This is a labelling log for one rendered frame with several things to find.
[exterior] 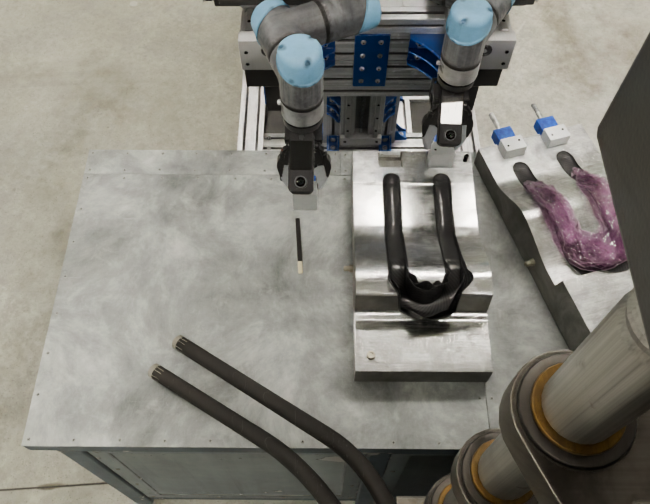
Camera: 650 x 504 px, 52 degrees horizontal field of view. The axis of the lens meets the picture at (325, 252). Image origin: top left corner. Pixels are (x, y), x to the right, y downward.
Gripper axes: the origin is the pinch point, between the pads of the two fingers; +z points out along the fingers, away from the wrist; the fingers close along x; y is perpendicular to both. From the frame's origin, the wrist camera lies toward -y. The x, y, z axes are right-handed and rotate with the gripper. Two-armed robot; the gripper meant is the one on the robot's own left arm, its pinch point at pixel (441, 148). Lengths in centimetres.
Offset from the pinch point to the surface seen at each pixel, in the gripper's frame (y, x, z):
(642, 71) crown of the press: -70, 11, -94
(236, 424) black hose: -59, 41, 6
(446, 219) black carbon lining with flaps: -15.3, -0.5, 4.5
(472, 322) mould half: -38.0, -4.0, 6.2
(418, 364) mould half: -46.7, 7.0, 6.2
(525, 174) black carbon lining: -1.4, -19.8, 7.4
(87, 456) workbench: -59, 75, 30
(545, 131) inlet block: 8.4, -24.9, 4.3
